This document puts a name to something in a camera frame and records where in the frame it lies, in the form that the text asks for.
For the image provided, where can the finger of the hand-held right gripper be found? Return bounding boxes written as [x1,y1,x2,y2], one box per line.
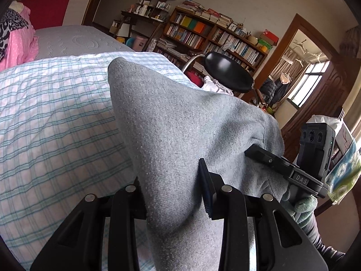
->
[244,143,300,179]

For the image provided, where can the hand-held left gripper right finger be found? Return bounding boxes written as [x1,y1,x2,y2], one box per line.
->
[198,158,329,271]

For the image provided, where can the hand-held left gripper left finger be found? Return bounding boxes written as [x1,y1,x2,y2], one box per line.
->
[30,176,148,271]

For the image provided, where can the grey pants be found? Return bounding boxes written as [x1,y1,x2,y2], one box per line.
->
[108,57,285,271]

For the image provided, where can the person's right forearm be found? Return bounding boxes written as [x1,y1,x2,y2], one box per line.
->
[299,212,346,271]

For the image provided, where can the person's right hand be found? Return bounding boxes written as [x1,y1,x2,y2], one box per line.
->
[279,186,318,232]

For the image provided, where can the floral print cloth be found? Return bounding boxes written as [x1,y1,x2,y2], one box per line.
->
[326,119,361,205]

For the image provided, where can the carved wooden door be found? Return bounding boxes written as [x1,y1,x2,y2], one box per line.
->
[280,59,357,159]

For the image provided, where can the black coat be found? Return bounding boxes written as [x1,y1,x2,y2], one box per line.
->
[261,77,291,105]

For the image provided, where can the window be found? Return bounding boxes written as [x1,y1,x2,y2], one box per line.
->
[288,61,330,108]

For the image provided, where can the white cloth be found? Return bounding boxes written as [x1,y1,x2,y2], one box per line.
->
[201,76,234,96]

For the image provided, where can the black chair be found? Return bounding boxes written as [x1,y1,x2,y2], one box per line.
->
[180,51,256,102]

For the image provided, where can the plaid bed sheet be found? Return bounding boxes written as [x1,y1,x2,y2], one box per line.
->
[0,51,204,271]

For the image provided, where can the red cloth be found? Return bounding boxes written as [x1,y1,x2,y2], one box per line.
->
[185,70,204,88]

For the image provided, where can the red box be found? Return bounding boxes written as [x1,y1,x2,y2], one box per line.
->
[259,29,280,41]

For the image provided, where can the wooden bookshelf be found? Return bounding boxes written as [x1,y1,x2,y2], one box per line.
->
[154,6,268,77]

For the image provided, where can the pink bucket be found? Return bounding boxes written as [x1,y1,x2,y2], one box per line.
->
[132,35,148,52]

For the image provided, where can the stack of books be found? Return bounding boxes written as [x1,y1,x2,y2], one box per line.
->
[178,0,234,26]

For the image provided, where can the grey bed cover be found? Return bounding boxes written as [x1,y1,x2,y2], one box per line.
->
[34,25,136,61]

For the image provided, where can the wooden desk with shelf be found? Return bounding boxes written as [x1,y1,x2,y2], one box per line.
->
[109,0,181,53]

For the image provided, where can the pink pillow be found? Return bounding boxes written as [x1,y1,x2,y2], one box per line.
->
[0,1,38,71]

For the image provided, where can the dark closet door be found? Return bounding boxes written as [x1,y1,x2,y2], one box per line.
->
[83,0,106,27]

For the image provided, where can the leopard print cloth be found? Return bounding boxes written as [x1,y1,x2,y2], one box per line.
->
[0,8,29,60]

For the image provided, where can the red wall panel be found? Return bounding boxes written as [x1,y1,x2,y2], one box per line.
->
[14,0,79,30]

